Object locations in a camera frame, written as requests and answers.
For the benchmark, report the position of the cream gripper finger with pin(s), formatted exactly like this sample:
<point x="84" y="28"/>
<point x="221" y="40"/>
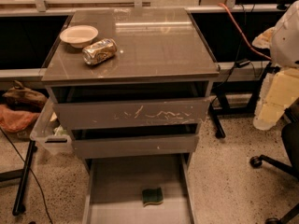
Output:
<point x="278" y="92"/>
<point x="263" y="40"/>

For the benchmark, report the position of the green yellow sponge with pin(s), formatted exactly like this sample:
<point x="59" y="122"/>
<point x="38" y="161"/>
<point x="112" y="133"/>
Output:
<point x="152" y="196"/>

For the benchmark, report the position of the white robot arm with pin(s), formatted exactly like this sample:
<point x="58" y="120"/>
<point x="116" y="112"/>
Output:
<point x="284" y="49"/>

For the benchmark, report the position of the grey top drawer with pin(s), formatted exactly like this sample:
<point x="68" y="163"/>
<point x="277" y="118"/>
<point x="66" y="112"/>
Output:
<point x="119" y="114"/>

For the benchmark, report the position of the grey drawer cabinet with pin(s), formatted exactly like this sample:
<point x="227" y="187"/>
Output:
<point x="161" y="56"/>

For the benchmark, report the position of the grey middle drawer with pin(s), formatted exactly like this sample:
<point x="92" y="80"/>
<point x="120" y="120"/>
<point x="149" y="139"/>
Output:
<point x="135" y="146"/>

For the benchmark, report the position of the grey open bottom drawer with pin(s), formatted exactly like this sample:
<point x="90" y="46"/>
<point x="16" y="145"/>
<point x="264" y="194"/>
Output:
<point x="115" y="191"/>

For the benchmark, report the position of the black power adapter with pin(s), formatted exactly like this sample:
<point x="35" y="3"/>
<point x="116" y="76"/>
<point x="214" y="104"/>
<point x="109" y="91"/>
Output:
<point x="242" y="63"/>

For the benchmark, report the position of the black office chair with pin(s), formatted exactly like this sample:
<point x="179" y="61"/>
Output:
<point x="290" y="139"/>

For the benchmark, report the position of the crushed gold soda can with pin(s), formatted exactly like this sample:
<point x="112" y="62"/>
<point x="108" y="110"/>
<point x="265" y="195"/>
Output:
<point x="99" y="51"/>

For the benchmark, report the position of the white paper bowl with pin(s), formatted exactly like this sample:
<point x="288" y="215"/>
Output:
<point x="79" y="36"/>

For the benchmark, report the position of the clear plastic storage bin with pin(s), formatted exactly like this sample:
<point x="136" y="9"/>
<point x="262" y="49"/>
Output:
<point x="49" y="133"/>

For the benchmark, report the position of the brown bag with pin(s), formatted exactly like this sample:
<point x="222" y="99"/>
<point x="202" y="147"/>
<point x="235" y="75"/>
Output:
<point x="20" y="97"/>

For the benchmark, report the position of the orange cloth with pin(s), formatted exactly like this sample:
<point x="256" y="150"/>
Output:
<point x="15" y="121"/>

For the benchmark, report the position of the black table leg stand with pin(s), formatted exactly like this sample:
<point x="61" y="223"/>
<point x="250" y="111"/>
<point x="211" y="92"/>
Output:
<point x="19" y="207"/>

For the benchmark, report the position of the black stand frame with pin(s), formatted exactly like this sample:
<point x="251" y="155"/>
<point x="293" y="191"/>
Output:
<point x="220" y="105"/>

